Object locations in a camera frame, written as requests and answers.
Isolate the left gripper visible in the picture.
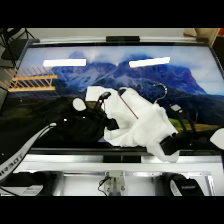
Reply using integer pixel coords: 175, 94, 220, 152
105, 118, 121, 132

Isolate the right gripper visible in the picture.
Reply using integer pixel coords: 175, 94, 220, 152
159, 132, 183, 156

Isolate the white garment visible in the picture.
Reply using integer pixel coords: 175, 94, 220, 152
85, 85, 181, 164

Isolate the brown clothes hanger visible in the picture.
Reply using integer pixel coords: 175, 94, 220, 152
117, 82, 168, 120

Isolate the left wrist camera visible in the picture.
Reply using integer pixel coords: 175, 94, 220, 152
94, 91, 112, 111

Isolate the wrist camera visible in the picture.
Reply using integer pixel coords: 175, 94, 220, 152
168, 103, 193, 135
94, 91, 112, 111

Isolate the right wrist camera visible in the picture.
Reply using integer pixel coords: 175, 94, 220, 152
168, 103, 193, 135

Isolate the silver frame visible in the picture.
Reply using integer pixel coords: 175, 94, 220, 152
12, 152, 224, 197

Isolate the black cable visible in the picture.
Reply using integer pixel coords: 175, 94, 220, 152
97, 176, 111, 197

